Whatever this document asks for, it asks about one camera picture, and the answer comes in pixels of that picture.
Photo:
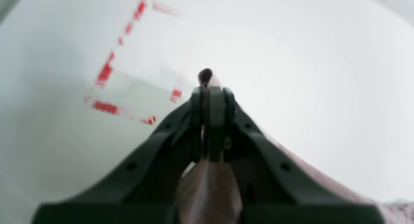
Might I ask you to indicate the red tape rectangle marking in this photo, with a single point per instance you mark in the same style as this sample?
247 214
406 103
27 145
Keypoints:
135 82

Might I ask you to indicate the mauve t-shirt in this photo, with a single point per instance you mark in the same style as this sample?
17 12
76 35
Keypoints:
208 193

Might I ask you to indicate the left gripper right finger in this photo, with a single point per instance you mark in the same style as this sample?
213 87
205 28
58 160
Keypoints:
273 189

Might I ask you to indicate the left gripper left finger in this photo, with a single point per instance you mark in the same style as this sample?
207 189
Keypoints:
141 190

